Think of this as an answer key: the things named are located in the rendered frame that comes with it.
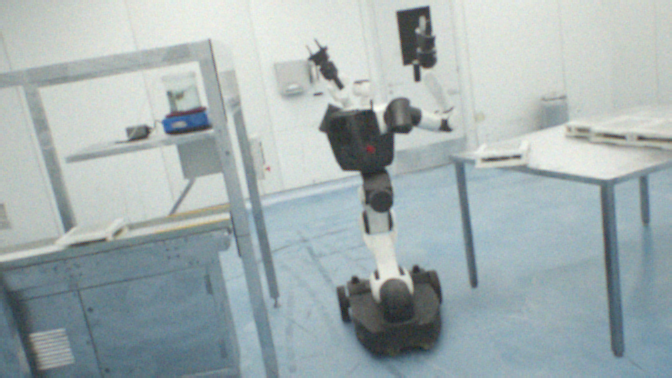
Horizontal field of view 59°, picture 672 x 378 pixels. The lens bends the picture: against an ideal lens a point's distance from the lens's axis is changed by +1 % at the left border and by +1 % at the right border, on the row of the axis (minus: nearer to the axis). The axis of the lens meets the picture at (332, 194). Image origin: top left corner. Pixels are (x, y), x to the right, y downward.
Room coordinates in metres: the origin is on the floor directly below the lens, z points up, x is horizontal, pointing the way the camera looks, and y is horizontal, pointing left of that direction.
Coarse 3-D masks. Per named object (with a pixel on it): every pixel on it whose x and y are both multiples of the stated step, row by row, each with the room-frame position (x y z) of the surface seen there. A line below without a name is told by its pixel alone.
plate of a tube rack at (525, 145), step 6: (486, 144) 3.05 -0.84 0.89; (522, 144) 2.89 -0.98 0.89; (528, 144) 2.87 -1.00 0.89; (480, 150) 2.92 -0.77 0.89; (504, 150) 2.81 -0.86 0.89; (510, 150) 2.79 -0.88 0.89; (516, 150) 2.78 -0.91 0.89; (522, 150) 2.76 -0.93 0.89; (474, 156) 2.85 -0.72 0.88; (480, 156) 2.83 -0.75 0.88; (486, 156) 2.82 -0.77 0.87; (492, 156) 2.81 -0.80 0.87; (498, 156) 2.80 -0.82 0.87
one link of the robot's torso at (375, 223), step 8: (392, 184) 2.85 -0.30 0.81; (360, 192) 2.84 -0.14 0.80; (360, 200) 2.86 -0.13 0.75; (368, 208) 2.96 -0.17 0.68; (368, 216) 3.03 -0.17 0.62; (376, 216) 3.02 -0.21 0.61; (384, 216) 3.03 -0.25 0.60; (368, 224) 3.07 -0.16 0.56; (376, 224) 3.06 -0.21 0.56; (384, 224) 3.06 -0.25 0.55; (392, 224) 3.09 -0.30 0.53; (368, 232) 3.09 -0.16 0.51; (376, 232) 3.09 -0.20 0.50; (384, 232) 3.11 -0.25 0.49
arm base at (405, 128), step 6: (402, 96) 2.71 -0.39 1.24; (390, 102) 2.73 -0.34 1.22; (408, 102) 2.71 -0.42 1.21; (390, 108) 2.76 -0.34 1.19; (390, 114) 2.74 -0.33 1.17; (390, 120) 2.72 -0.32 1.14; (390, 126) 2.71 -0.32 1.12; (396, 126) 2.64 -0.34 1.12; (402, 126) 2.64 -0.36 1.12; (408, 126) 2.64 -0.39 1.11; (390, 132) 2.69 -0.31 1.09; (396, 132) 2.68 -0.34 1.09; (402, 132) 2.68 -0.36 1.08; (408, 132) 2.69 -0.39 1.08
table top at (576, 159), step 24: (552, 144) 3.10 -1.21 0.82; (576, 144) 3.00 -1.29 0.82; (600, 144) 2.91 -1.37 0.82; (504, 168) 2.86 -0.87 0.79; (528, 168) 2.70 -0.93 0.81; (552, 168) 2.60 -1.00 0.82; (576, 168) 2.53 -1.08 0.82; (600, 168) 2.46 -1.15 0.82; (624, 168) 2.40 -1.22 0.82; (648, 168) 2.37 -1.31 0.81
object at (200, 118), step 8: (184, 112) 2.64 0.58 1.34; (192, 112) 2.64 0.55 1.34; (200, 112) 2.65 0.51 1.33; (208, 112) 2.70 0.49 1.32; (168, 120) 2.62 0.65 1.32; (176, 120) 2.62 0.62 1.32; (184, 120) 2.63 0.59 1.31; (192, 120) 2.63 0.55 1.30; (200, 120) 2.63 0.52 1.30; (208, 120) 2.65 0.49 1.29; (168, 128) 2.62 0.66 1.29; (176, 128) 2.62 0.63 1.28; (184, 128) 2.63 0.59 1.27; (192, 128) 2.63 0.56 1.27; (200, 128) 2.63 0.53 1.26
